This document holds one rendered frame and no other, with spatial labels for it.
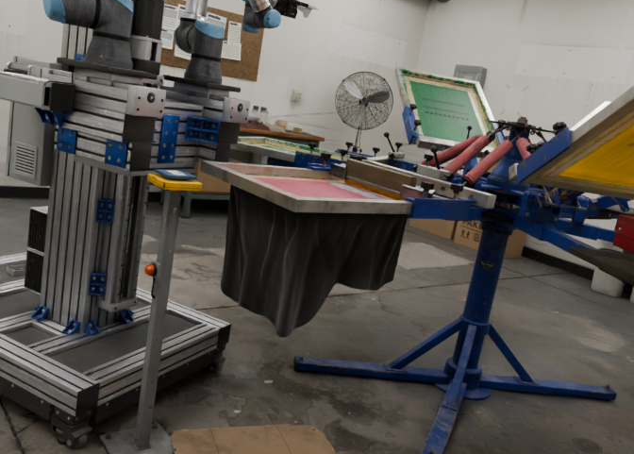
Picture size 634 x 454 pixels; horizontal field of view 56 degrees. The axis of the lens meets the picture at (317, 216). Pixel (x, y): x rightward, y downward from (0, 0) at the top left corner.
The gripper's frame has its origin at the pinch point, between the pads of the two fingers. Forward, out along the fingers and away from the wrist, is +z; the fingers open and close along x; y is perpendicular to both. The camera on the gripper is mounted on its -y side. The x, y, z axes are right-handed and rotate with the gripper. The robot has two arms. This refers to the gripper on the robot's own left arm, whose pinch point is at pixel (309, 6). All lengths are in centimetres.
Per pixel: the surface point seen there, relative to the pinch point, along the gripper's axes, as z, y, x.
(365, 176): -12, 56, 78
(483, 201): 11, 51, 116
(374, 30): 321, -5, -306
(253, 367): -17, 163, 48
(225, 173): -70, 60, 73
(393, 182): -12, 53, 93
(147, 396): -88, 137, 85
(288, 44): 204, 33, -302
